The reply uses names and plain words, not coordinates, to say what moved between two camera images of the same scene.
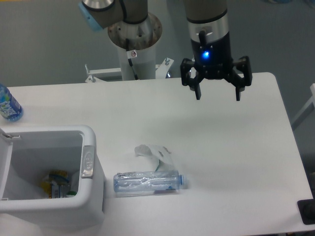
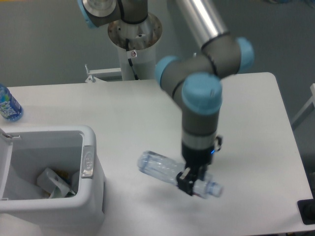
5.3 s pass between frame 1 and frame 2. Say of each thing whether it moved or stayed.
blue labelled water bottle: stayed
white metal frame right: stayed
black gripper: moved
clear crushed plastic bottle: moved
